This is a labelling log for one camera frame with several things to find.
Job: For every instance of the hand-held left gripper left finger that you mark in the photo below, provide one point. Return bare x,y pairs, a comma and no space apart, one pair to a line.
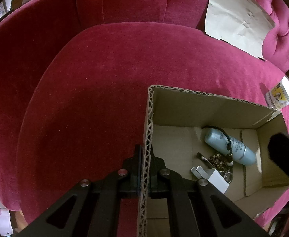
135,164

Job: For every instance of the white pronged charger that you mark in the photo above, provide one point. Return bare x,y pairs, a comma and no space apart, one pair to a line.
217,179

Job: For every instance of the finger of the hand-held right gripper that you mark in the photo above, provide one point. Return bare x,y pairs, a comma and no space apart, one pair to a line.
282,150

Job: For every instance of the clear cotton swab jar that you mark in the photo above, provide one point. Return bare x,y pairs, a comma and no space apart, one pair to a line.
280,96

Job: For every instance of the cardboard box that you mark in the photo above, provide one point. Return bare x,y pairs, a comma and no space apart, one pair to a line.
208,108

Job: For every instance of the brown paper sheet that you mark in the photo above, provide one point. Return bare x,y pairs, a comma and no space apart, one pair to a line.
235,22

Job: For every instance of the red velvet tufted sofa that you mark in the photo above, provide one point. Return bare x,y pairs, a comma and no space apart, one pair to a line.
85,79

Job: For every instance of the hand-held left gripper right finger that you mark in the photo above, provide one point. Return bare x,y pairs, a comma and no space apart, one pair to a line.
156,167

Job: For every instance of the pale blue tube bottle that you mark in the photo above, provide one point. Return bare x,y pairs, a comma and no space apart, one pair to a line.
214,138

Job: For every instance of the brown cardboard carton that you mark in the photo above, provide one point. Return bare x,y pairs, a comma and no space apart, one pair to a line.
21,2

